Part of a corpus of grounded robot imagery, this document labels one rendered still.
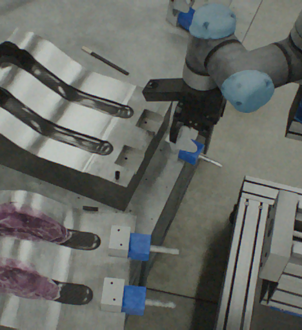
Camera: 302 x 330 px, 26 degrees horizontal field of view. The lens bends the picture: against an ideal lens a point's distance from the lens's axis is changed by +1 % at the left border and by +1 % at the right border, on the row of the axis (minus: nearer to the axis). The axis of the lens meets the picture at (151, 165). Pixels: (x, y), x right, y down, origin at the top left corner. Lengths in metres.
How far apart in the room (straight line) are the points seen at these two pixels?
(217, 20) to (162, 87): 0.22
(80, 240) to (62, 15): 0.69
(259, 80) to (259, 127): 1.53
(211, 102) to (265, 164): 1.26
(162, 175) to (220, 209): 0.96
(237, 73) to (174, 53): 0.58
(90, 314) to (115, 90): 0.51
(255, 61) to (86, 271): 0.48
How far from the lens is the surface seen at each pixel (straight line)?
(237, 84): 1.09
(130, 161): 1.34
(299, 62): 1.16
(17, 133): 1.34
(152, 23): 1.73
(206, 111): 1.29
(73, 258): 1.23
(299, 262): 1.14
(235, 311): 1.92
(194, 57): 1.18
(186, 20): 1.69
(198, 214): 2.32
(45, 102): 1.40
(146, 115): 1.42
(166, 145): 1.41
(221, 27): 1.14
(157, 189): 1.39
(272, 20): 3.07
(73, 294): 1.20
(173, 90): 1.29
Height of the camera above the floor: 1.94
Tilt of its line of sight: 53 degrees down
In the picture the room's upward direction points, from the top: 8 degrees clockwise
